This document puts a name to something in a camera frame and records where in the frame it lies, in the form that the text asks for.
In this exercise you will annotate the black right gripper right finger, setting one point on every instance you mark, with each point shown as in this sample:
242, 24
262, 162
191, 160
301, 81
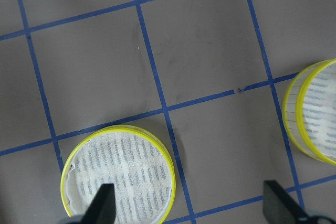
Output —
279, 207

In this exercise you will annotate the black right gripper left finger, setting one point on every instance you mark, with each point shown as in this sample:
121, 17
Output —
102, 207

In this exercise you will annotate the yellow rimmed steamer tier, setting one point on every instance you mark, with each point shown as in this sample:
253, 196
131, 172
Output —
308, 111

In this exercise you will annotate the yellow rimmed steamer basket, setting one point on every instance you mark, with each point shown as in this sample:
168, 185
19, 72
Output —
134, 160

